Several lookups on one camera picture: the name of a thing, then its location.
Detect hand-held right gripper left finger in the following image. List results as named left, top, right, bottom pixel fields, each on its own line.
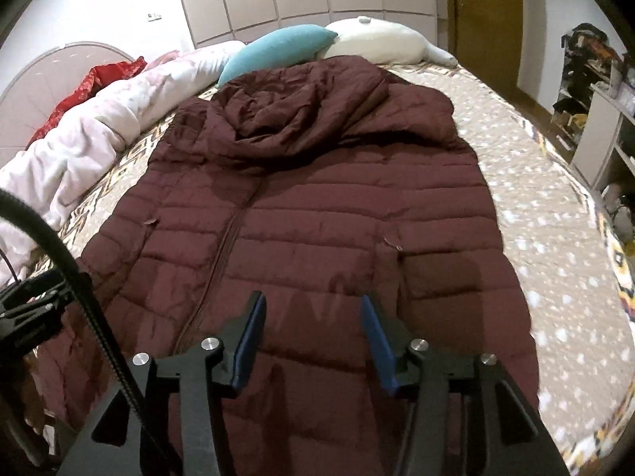
left=60, top=290, right=269, bottom=476

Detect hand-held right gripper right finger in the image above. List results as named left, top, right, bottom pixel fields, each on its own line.
left=360, top=294, right=571, bottom=476

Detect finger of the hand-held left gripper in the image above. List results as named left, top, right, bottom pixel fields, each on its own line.
left=0, top=292, right=95, bottom=355
left=0, top=270, right=70, bottom=308

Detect maroon puffer jacket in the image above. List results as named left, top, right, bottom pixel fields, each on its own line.
left=35, top=56, right=541, bottom=476

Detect pink floral blanket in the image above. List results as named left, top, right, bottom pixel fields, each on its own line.
left=0, top=40, right=246, bottom=283

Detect pink arched headboard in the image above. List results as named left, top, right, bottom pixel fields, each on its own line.
left=0, top=42, right=137, bottom=169

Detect patterned bedspread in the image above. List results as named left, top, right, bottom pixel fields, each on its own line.
left=30, top=62, right=635, bottom=472

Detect red patterned cloth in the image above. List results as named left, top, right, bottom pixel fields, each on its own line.
left=27, top=57, right=147, bottom=147

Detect teal pillow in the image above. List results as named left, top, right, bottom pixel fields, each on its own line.
left=217, top=25, right=338, bottom=89

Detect white plush pillow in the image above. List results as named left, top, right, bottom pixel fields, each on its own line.
left=317, top=16, right=460, bottom=67

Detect cluttered shelf unit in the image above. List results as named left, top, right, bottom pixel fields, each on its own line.
left=550, top=22, right=635, bottom=194

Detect wooden door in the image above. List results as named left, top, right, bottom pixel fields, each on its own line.
left=444, top=0, right=524, bottom=90

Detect black braided cable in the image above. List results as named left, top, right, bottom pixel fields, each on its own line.
left=0, top=189, right=167, bottom=459

